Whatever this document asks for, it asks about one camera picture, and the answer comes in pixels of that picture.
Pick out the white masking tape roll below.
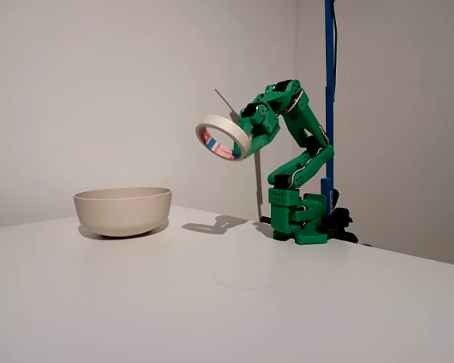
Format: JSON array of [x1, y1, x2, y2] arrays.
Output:
[[194, 114, 253, 163]]

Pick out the black table clamp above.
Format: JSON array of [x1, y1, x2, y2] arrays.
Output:
[[321, 188, 359, 244]]

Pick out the beige round bowl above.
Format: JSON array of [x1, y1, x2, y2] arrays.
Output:
[[73, 187, 173, 238]]

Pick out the blue camera pole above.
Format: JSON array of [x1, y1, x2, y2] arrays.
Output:
[[320, 0, 340, 219]]

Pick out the black cable on pole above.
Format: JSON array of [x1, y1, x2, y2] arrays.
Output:
[[331, 0, 341, 95]]

